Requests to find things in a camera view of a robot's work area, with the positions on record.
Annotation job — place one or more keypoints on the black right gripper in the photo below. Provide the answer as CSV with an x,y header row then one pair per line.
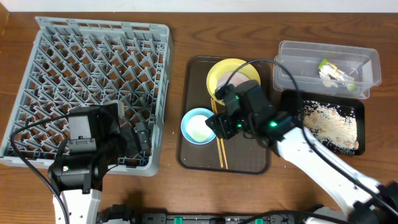
x,y
221,126

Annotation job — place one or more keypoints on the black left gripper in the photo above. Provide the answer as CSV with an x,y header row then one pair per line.
x,y
130,146

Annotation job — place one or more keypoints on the wooden chopstick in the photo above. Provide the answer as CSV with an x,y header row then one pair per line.
x,y
223,153
214,109

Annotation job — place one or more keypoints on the light blue bowl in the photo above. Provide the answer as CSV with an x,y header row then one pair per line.
x,y
188,116

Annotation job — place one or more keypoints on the pink bowl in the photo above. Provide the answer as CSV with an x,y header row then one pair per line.
x,y
236,80

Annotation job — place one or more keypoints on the yellow plate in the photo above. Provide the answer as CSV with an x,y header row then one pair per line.
x,y
228,65

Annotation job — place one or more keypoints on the green foil snack wrapper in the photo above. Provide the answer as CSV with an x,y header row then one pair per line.
x,y
329,72

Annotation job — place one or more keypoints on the white cup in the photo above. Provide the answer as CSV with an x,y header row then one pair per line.
x,y
198,130

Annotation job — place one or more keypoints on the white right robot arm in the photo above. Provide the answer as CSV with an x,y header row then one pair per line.
x,y
361,199

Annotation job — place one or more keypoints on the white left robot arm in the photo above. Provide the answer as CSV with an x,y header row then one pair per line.
x,y
80,180

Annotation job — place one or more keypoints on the grey dishwasher rack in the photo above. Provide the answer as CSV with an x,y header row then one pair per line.
x,y
80,62

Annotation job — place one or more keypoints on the clear plastic waste bin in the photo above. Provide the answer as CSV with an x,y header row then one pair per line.
x,y
302,59

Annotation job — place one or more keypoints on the brown serving tray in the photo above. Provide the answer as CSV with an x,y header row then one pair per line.
x,y
244,156

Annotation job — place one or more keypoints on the rice and nuts pile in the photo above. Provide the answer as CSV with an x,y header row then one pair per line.
x,y
335,126

